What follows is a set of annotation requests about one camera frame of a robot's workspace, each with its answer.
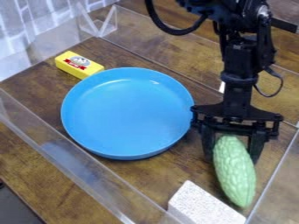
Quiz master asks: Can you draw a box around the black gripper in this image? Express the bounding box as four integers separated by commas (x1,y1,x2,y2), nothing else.
190,72,282,163

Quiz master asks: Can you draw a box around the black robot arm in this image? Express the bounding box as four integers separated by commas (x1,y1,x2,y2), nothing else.
176,0,282,161

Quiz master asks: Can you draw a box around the blue round tray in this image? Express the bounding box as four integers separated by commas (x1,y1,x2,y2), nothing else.
60,67,193,160

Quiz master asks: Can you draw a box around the white speckled foam block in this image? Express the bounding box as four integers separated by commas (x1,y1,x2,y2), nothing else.
168,180,246,224

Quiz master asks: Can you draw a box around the clear acrylic enclosure wall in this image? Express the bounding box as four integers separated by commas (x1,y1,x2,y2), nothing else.
0,0,299,224

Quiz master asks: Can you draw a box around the green bitter gourd toy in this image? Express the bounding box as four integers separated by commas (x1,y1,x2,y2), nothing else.
213,136,256,207

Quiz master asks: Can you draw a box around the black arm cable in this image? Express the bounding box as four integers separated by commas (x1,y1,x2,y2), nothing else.
144,0,209,37

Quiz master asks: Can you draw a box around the black baseboard strip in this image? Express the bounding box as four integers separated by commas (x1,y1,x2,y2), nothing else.
272,17,299,33

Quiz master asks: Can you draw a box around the yellow rectangular box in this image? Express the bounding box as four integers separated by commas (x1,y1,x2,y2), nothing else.
54,51,105,80

